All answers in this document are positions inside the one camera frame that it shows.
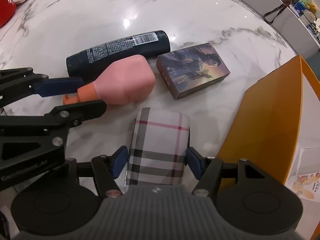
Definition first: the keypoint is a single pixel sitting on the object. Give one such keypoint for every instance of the brown camera with strap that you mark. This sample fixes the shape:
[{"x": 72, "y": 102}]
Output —
[{"x": 279, "y": 10}]

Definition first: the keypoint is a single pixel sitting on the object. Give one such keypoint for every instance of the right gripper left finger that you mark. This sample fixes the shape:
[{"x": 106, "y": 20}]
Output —
[{"x": 106, "y": 170}]

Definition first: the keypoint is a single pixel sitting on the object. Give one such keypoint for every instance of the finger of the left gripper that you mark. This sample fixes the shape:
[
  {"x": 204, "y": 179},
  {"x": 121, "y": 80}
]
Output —
[
  {"x": 20, "y": 83},
  {"x": 60, "y": 116}
]

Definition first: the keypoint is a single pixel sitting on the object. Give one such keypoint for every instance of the illustrated card box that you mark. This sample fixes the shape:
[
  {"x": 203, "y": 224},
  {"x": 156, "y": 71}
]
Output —
[{"x": 188, "y": 70}]

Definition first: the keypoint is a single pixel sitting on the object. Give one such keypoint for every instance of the teddy bear toy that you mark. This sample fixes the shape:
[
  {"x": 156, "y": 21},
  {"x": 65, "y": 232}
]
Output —
[{"x": 312, "y": 7}]

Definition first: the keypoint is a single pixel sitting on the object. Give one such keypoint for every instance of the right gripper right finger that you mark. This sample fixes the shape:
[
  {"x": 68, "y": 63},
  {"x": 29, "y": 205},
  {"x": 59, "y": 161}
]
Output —
[{"x": 206, "y": 170}]

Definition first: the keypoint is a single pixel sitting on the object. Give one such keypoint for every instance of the grey tv console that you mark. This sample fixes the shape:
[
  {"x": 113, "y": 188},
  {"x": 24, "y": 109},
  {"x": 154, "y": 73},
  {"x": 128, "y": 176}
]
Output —
[{"x": 289, "y": 26}]

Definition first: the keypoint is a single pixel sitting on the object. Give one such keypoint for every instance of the red mug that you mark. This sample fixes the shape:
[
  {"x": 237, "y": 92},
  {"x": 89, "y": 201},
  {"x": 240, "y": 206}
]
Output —
[{"x": 7, "y": 10}]

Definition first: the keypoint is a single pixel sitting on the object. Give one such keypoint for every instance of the pink bottle orange cap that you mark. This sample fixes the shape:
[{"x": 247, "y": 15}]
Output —
[{"x": 124, "y": 81}]

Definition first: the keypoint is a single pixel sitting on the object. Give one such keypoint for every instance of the plaid fabric case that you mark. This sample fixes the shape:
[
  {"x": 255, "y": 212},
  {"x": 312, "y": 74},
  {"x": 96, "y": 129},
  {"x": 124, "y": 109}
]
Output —
[{"x": 158, "y": 148}]

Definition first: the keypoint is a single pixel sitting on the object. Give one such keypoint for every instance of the dark blue spray can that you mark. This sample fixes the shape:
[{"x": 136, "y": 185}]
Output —
[{"x": 90, "y": 63}]

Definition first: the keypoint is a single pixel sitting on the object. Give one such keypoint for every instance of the orange cardboard box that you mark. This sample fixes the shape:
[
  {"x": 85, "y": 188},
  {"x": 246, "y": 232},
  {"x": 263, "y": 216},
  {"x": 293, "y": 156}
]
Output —
[{"x": 277, "y": 124}]

